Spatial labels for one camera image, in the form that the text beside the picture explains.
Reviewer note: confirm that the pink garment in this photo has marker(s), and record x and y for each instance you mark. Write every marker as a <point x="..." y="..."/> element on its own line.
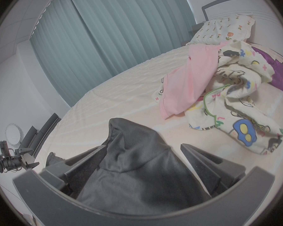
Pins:
<point x="191" y="79"/>

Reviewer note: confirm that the white printed pillow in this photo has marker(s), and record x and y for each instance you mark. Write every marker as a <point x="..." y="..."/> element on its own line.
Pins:
<point x="221" y="29"/>

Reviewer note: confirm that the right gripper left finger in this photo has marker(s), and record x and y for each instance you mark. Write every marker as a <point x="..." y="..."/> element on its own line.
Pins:
<point x="68" y="171"/>

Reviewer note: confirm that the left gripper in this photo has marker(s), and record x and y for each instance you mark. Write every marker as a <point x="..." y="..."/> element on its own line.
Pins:
<point x="22" y="160"/>

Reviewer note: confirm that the blue-green curtain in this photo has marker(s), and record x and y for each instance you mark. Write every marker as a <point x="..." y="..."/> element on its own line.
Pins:
<point x="103" y="32"/>

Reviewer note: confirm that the white printed garment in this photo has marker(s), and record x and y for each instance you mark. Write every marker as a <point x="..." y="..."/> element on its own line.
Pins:
<point x="243" y="79"/>

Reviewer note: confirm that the bed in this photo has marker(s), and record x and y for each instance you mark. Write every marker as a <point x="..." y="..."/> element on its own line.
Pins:
<point x="122" y="95"/>

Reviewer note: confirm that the grey white bedside table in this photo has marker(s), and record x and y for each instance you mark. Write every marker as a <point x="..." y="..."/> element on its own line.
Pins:
<point x="196" y="33"/>

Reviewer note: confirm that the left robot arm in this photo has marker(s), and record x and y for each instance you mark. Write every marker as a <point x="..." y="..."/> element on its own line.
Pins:
<point x="7" y="161"/>

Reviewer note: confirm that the purple garment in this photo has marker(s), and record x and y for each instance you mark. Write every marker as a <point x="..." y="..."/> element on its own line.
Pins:
<point x="280" y="72"/>

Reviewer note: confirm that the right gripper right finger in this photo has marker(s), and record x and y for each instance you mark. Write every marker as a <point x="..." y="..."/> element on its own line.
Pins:
<point x="210" y="166"/>

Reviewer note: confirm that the black sofa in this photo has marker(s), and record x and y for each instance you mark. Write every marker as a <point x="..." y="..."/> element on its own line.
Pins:
<point x="41" y="132"/>

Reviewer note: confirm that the black T-shirt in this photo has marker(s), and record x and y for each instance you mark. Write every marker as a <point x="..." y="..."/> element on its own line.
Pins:
<point x="136" y="168"/>

